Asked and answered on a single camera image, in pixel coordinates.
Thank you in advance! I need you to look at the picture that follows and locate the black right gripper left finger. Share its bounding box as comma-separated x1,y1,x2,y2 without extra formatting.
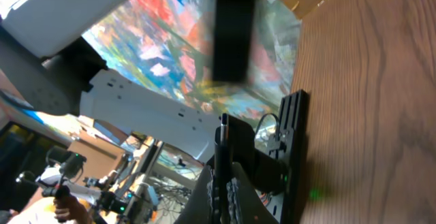
174,165,213,224

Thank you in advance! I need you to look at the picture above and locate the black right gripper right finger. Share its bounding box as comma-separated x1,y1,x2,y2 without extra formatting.
230,163,278,224

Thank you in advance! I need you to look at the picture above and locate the black charger cable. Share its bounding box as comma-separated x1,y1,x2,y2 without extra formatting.
213,112,234,224

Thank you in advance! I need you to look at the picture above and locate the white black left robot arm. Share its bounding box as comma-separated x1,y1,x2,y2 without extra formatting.
1,0,219,162

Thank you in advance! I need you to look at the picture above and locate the background robot equipment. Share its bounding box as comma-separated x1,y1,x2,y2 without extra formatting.
16,142,204,223

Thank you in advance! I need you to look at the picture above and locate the person in white shirt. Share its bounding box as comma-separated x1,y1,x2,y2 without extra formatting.
7,195,95,224

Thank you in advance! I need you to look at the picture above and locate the colourful painted backdrop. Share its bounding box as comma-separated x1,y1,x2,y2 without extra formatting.
83,0,301,126

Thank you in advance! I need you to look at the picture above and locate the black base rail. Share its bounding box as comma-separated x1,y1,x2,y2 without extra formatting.
234,89,310,224

